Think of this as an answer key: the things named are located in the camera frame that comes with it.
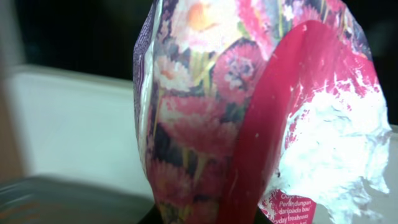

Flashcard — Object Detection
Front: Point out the grey plastic shopping basket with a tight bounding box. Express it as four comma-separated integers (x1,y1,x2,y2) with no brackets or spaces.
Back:
1,177,154,224

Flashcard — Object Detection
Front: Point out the pink purple floral pad pack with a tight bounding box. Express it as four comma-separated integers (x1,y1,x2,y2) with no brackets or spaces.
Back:
133,0,392,223

